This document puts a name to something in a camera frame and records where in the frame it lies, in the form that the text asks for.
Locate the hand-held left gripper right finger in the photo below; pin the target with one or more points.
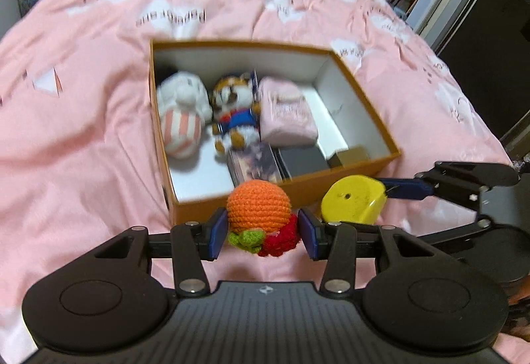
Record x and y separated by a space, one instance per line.
308 237

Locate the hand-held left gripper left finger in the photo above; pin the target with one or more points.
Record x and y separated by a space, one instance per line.
218 233

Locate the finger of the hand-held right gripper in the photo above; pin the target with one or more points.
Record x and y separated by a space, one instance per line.
408 188
463 229

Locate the orange cardboard box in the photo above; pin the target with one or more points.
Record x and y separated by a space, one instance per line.
198 200

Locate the yellow tape measure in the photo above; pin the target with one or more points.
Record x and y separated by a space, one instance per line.
352 200

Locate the gold small box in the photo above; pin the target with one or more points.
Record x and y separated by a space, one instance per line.
350 155

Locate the black box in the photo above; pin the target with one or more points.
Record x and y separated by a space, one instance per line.
302 161

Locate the purple illustrated card box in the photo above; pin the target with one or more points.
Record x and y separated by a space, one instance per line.
252 163

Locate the white pink checked plush toy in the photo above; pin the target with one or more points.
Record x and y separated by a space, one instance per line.
182 115

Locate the tiger plush toy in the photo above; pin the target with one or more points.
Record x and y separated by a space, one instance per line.
236 107

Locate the pink tissue pack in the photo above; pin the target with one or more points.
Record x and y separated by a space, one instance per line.
285 111

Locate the pink cloud print blanket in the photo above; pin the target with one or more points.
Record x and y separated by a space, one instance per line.
83 140

